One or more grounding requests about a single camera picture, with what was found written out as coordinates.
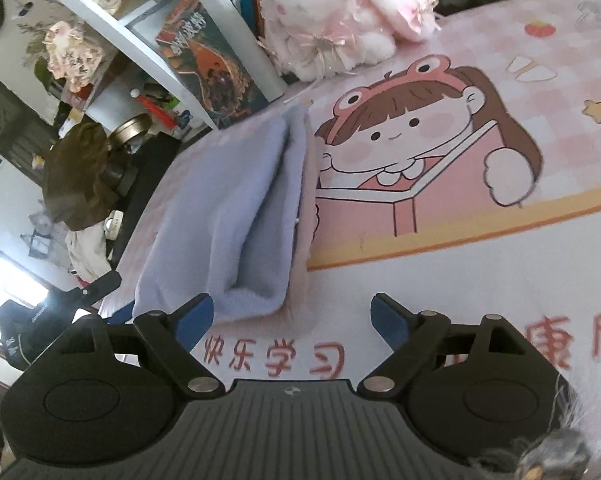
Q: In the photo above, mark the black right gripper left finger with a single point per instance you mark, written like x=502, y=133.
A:
x=192, y=321

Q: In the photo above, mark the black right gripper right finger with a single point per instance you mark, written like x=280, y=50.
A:
x=392, y=321

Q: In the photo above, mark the lavender fleece garment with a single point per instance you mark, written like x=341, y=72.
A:
x=233, y=218

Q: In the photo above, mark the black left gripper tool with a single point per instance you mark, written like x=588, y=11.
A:
x=26, y=332

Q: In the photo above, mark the pink checkered cartoon bedsheet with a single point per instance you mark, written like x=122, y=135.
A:
x=462, y=176

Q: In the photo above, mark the round metal tin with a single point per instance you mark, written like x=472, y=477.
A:
x=129, y=130

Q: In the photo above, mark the red tube bottle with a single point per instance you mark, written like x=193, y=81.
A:
x=163, y=116

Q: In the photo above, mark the large orange dark cover book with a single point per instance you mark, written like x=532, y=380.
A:
x=197, y=52

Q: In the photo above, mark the floral pink fabric bundle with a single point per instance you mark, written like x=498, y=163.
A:
x=72, y=56

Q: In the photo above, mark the white pink plush bunny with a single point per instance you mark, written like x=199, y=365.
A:
x=319, y=39

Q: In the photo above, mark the white wooden bookshelf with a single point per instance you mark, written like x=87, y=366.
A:
x=133, y=28

